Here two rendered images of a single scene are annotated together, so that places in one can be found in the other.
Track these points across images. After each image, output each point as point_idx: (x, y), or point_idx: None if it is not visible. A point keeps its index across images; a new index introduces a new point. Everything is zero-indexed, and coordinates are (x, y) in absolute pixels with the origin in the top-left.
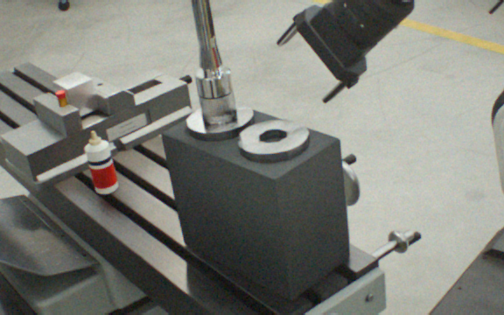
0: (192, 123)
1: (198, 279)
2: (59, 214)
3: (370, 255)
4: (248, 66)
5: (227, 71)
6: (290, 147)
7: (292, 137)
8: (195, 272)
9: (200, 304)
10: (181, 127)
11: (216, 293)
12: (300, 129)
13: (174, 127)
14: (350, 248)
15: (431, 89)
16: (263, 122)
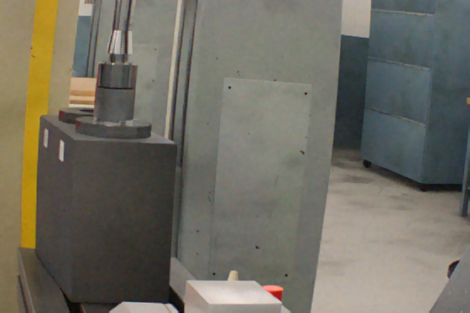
0: (144, 124)
1: (180, 286)
2: None
3: (20, 249)
4: None
5: (106, 60)
6: (91, 107)
7: (80, 108)
8: (177, 289)
9: (193, 277)
10: (150, 139)
11: (172, 276)
12: (66, 108)
13: (158, 141)
14: (25, 256)
15: None
16: (83, 114)
